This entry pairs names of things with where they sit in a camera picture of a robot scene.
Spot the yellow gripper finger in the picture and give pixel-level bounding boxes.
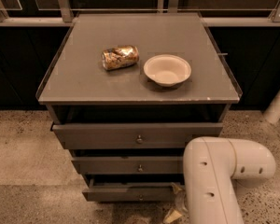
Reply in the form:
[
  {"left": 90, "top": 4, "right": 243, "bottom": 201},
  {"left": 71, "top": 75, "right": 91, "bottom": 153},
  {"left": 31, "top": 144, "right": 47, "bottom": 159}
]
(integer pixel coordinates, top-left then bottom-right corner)
[
  {"left": 163, "top": 207, "right": 183, "bottom": 224},
  {"left": 171, "top": 183, "right": 184, "bottom": 194}
]

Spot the grey drawer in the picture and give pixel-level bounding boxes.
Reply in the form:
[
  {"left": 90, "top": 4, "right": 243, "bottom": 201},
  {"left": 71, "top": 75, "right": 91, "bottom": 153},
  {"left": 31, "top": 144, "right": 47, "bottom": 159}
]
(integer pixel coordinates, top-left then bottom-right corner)
[
  {"left": 52, "top": 122, "right": 223, "bottom": 149},
  {"left": 72, "top": 156, "right": 183, "bottom": 175},
  {"left": 82, "top": 179, "right": 184, "bottom": 203}
]

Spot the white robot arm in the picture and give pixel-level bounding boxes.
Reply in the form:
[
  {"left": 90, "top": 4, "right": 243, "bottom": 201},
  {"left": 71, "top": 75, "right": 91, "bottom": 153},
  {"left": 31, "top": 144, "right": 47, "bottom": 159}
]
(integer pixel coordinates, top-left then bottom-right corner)
[{"left": 163, "top": 136, "right": 276, "bottom": 224}]

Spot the grey drawer cabinet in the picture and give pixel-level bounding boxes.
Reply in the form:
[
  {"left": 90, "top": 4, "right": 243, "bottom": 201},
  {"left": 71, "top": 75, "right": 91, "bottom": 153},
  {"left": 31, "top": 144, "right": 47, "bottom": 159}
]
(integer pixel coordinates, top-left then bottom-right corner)
[{"left": 35, "top": 12, "right": 243, "bottom": 203}]

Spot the white paper bowl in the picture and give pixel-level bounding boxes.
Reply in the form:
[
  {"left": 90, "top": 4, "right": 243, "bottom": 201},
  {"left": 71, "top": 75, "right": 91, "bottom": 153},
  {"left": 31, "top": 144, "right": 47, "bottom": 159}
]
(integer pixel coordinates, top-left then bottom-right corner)
[{"left": 144, "top": 54, "right": 191, "bottom": 87}]

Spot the crushed golden drink can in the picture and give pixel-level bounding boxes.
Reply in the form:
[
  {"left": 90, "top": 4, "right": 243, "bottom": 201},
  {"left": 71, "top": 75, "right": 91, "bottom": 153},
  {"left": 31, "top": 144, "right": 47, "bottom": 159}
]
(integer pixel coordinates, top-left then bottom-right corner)
[{"left": 102, "top": 45, "right": 139, "bottom": 71}]

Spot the white pipe by wall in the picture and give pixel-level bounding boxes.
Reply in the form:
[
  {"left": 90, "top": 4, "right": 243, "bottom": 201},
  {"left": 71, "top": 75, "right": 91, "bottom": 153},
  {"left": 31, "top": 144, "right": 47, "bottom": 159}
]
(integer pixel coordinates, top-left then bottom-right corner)
[{"left": 263, "top": 90, "right": 280, "bottom": 124}]

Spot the grey metal railing frame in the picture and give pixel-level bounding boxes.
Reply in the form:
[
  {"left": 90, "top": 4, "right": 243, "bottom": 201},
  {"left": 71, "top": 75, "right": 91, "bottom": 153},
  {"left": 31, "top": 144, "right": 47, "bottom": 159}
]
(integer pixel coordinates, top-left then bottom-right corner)
[{"left": 0, "top": 0, "right": 280, "bottom": 27}]

